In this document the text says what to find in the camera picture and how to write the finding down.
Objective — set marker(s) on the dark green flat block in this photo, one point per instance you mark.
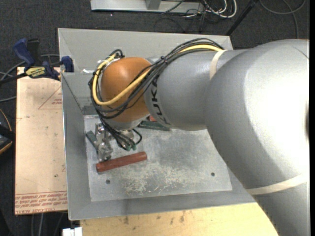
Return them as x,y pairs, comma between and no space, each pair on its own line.
90,137
153,126

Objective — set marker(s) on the red-brown flat block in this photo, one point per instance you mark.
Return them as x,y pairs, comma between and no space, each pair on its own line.
121,161

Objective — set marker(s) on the brown cardboard board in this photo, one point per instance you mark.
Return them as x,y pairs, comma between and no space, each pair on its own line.
39,136

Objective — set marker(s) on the grey metal bin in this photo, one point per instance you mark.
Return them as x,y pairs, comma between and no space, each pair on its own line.
172,161

